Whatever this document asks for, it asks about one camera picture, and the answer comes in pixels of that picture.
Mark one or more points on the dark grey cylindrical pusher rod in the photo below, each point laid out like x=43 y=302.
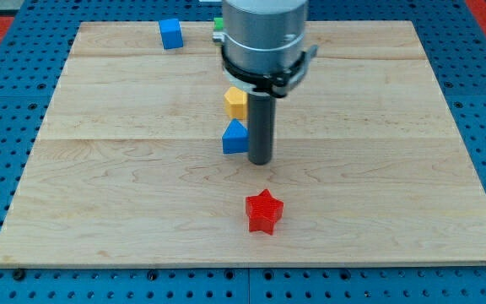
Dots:
x=260 y=126

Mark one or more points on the black clamp ring mount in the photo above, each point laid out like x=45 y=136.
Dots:
x=275 y=84

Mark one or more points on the red star block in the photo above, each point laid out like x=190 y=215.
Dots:
x=263 y=211

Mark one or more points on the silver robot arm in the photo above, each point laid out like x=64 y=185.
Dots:
x=263 y=54

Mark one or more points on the blue triangle block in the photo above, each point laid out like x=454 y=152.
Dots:
x=235 y=138

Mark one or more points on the yellow pentagon block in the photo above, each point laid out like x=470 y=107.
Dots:
x=235 y=103

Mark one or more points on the green block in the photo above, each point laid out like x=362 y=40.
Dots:
x=218 y=23

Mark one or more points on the blue cube block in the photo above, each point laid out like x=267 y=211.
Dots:
x=171 y=35

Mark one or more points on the light wooden board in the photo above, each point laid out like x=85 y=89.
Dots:
x=128 y=172

